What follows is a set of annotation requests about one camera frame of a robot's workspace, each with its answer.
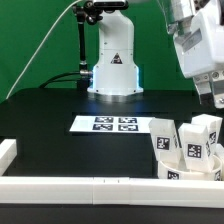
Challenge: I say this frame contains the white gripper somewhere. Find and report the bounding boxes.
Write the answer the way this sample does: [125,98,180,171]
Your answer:
[173,6,224,109]

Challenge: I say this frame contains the white round stool seat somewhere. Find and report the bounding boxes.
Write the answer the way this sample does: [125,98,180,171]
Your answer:
[157,144,224,181]

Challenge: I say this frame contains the white paper with tags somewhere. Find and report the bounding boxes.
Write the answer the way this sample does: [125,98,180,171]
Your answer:
[70,115,152,133]

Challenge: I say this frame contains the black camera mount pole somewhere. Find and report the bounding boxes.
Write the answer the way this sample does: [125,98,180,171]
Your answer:
[72,5,92,91]

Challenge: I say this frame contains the black camera on pole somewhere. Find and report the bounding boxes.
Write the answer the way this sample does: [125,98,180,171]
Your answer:
[85,0,128,10]

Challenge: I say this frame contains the black cable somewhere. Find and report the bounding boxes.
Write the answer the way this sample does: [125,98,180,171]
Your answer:
[38,72,84,90]

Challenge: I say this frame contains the white cable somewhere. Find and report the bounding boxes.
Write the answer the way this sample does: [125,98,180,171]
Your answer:
[5,0,84,101]

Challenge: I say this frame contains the white U-shaped fence frame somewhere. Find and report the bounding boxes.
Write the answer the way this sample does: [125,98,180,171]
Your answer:
[0,139,224,208]

